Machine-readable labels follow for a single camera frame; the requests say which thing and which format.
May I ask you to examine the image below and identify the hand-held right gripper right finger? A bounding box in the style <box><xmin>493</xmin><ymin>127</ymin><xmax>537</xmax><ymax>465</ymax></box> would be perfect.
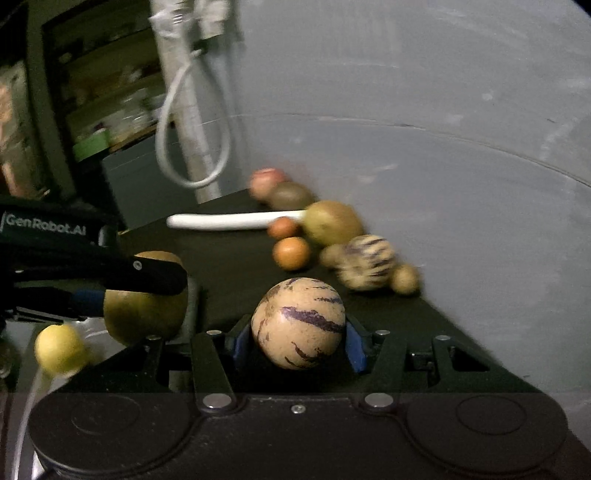
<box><xmin>345</xmin><ymin>316</ymin><xmax>492</xmax><ymax>409</ymax></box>

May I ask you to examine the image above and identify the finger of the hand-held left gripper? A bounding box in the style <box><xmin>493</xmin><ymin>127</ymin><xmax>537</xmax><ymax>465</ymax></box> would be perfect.
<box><xmin>14</xmin><ymin>285</ymin><xmax>108</xmax><ymax>322</ymax></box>
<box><xmin>69</xmin><ymin>250</ymin><xmax>188</xmax><ymax>297</ymax></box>

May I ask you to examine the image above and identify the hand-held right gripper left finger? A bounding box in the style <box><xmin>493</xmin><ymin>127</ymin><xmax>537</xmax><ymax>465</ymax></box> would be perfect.
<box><xmin>139</xmin><ymin>316</ymin><xmax>254</xmax><ymax>411</ymax></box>

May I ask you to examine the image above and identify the yellow-brown pear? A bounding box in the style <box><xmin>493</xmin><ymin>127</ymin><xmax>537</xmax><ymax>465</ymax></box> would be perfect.
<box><xmin>302</xmin><ymin>200</ymin><xmax>366</xmax><ymax>248</ymax></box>
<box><xmin>103</xmin><ymin>250</ymin><xmax>189</xmax><ymax>348</ymax></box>

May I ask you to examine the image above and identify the grey metal tray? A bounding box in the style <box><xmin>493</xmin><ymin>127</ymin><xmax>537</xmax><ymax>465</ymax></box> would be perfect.
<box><xmin>0</xmin><ymin>276</ymin><xmax>202</xmax><ymax>480</ymax></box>

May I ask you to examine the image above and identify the yellow lemon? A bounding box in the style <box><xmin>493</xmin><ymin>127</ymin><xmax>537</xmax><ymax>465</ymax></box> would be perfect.
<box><xmin>34</xmin><ymin>323</ymin><xmax>92</xmax><ymax>376</ymax></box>

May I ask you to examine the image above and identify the pale striped pepino melon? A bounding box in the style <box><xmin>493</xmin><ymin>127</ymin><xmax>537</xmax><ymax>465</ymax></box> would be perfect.
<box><xmin>250</xmin><ymin>277</ymin><xmax>347</xmax><ymax>370</ymax></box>

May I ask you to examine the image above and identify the small brown kiwi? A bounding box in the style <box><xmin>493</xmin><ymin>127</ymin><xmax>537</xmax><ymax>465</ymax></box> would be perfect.
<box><xmin>390</xmin><ymin>263</ymin><xmax>421</xmax><ymax>296</ymax></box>
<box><xmin>320</xmin><ymin>243</ymin><xmax>348</xmax><ymax>269</ymax></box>

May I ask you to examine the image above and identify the dark striped pepino melon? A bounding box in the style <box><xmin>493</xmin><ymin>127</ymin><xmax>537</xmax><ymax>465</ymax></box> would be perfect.
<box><xmin>336</xmin><ymin>234</ymin><xmax>399</xmax><ymax>292</ymax></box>

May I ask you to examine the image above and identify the orange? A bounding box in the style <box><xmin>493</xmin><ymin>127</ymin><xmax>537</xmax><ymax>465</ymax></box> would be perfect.
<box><xmin>272</xmin><ymin>236</ymin><xmax>311</xmax><ymax>271</ymax></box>
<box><xmin>267</xmin><ymin>216</ymin><xmax>299</xmax><ymax>241</ymax></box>

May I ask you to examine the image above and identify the white stick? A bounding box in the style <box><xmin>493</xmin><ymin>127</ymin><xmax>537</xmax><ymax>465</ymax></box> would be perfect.
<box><xmin>166</xmin><ymin>209</ymin><xmax>308</xmax><ymax>232</ymax></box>

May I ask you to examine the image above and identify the grey cabinet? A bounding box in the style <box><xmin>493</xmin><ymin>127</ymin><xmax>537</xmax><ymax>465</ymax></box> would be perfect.
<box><xmin>100</xmin><ymin>134</ymin><xmax>204</xmax><ymax>230</ymax></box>

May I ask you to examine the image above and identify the green container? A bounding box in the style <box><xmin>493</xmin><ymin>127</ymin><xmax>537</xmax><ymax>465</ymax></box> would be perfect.
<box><xmin>73</xmin><ymin>129</ymin><xmax>112</xmax><ymax>162</ymax></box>

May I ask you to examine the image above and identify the reddish passion fruit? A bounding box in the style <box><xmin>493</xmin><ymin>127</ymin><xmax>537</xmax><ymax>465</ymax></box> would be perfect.
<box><xmin>249</xmin><ymin>168</ymin><xmax>288</xmax><ymax>205</ymax></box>

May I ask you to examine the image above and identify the dark brown-green fruit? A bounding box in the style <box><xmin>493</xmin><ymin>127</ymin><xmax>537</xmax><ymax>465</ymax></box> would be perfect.
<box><xmin>268</xmin><ymin>182</ymin><xmax>315</xmax><ymax>212</ymax></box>

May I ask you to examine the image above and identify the cluttered shelf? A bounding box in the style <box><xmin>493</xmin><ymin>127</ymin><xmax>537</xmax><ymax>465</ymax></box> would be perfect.
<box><xmin>44</xmin><ymin>7</ymin><xmax>168</xmax><ymax>155</ymax></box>

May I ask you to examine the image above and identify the white rag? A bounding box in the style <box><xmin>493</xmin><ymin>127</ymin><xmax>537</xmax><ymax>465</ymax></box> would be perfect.
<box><xmin>148</xmin><ymin>0</ymin><xmax>242</xmax><ymax>38</ymax></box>

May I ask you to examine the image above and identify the dark door frame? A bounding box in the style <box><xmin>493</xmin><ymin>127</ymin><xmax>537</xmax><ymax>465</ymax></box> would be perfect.
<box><xmin>25</xmin><ymin>0</ymin><xmax>79</xmax><ymax>200</ymax></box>

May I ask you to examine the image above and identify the white looped cable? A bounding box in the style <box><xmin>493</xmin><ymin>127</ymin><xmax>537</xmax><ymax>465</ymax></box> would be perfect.
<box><xmin>154</xmin><ymin>45</ymin><xmax>232</xmax><ymax>188</ymax></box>

